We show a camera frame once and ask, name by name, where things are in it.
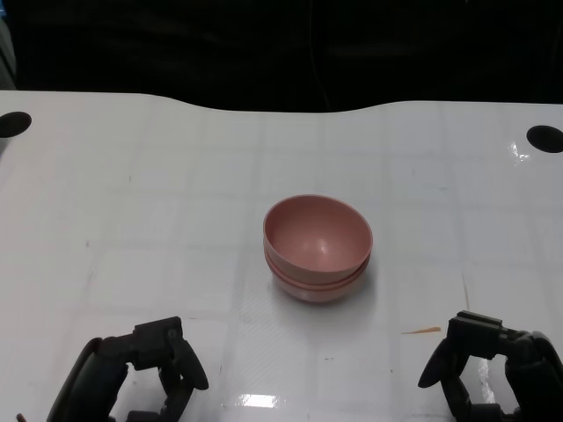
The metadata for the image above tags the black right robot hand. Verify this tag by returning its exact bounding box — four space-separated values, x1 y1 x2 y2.
417 310 563 422

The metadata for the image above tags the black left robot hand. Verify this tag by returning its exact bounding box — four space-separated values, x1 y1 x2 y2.
46 316 210 422

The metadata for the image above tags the pink plastic bowl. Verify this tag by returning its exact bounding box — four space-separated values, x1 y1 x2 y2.
273 272 367 306
262 194 374 285
265 257 370 292

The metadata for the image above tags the black table cable grommet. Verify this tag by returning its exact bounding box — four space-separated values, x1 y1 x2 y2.
526 124 563 154
0 111 33 139

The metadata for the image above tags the thin black hanging cable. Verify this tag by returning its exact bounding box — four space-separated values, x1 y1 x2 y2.
306 0 332 111

